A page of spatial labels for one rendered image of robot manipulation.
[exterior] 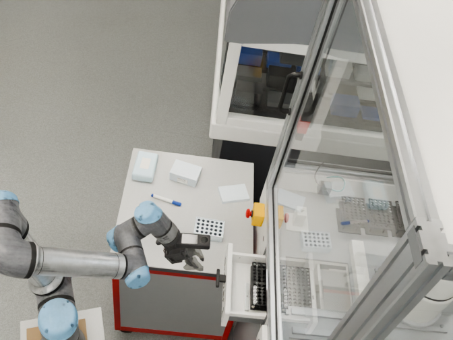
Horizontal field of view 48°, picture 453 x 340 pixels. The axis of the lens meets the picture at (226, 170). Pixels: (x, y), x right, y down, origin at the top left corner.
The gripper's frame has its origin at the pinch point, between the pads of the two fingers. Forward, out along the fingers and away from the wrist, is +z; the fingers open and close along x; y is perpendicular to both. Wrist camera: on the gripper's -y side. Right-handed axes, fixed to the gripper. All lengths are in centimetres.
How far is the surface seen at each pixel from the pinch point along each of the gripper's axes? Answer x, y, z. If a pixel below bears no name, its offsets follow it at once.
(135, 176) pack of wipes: -52, 37, -1
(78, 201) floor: -93, 115, 42
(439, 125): 24, -83, -61
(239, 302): 5.2, -4.1, 22.1
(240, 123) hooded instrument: -80, -7, 12
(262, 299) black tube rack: 6.6, -13.8, 20.8
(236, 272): -7.0, -2.9, 21.1
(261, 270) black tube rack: -5.3, -13.7, 20.7
